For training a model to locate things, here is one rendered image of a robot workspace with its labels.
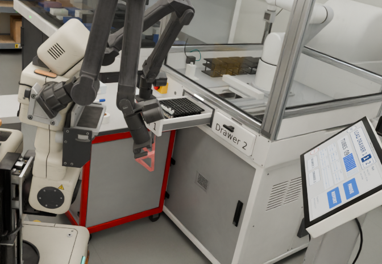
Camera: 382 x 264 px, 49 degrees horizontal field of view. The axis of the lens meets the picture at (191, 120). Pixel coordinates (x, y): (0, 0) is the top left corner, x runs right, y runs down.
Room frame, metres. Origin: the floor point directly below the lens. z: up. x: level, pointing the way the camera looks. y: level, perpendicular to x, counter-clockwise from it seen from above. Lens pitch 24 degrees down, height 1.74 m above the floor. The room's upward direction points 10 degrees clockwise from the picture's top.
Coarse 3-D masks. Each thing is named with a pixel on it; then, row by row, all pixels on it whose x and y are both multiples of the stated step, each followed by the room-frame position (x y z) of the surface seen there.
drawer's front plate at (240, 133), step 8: (216, 112) 1.99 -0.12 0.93; (216, 120) 1.98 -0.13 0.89; (224, 120) 1.94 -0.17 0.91; (224, 128) 1.93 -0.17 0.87; (240, 128) 1.85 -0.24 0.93; (224, 136) 1.92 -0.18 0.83; (232, 136) 1.88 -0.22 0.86; (240, 136) 1.84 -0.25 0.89; (248, 136) 1.80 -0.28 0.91; (232, 144) 1.87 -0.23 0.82; (240, 144) 1.83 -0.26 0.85; (248, 144) 1.79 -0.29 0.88; (248, 152) 1.78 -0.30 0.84
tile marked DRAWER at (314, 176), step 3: (318, 168) 1.39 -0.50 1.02; (312, 171) 1.40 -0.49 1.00; (315, 171) 1.38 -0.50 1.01; (318, 171) 1.37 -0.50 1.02; (309, 174) 1.39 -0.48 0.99; (312, 174) 1.38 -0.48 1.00; (315, 174) 1.36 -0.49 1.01; (318, 174) 1.35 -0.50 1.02; (309, 177) 1.37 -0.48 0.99; (312, 177) 1.36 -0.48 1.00; (315, 177) 1.34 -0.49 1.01; (318, 177) 1.33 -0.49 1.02; (309, 180) 1.35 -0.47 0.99; (312, 180) 1.33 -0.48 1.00; (315, 180) 1.32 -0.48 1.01; (318, 180) 1.31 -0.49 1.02; (309, 183) 1.33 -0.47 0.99; (312, 183) 1.31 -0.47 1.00; (309, 186) 1.31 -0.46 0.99
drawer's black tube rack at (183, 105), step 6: (162, 102) 2.06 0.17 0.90; (168, 102) 2.08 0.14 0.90; (174, 102) 2.09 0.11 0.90; (180, 102) 2.10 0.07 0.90; (186, 102) 2.12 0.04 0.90; (192, 102) 2.13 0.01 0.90; (168, 108) 1.99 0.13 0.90; (174, 108) 2.01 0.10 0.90; (180, 108) 2.02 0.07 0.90; (186, 108) 2.04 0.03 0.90; (192, 108) 2.05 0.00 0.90; (198, 108) 2.07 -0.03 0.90; (174, 114) 1.93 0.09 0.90; (180, 114) 2.01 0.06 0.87; (186, 114) 2.00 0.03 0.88; (192, 114) 2.04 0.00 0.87
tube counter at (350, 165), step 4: (344, 152) 1.39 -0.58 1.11; (348, 152) 1.37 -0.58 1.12; (352, 152) 1.35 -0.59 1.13; (344, 156) 1.36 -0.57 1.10; (348, 156) 1.34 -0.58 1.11; (352, 156) 1.33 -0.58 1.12; (344, 160) 1.33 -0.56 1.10; (348, 160) 1.32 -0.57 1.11; (352, 160) 1.30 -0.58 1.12; (344, 164) 1.31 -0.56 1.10; (348, 164) 1.29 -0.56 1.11; (352, 164) 1.28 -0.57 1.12; (356, 164) 1.26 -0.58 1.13; (344, 168) 1.28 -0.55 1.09; (348, 168) 1.27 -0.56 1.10; (352, 168) 1.25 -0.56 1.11; (356, 168) 1.24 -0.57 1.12; (348, 172) 1.24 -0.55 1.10; (352, 172) 1.23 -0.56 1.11; (356, 172) 1.22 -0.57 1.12; (348, 176) 1.22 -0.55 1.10
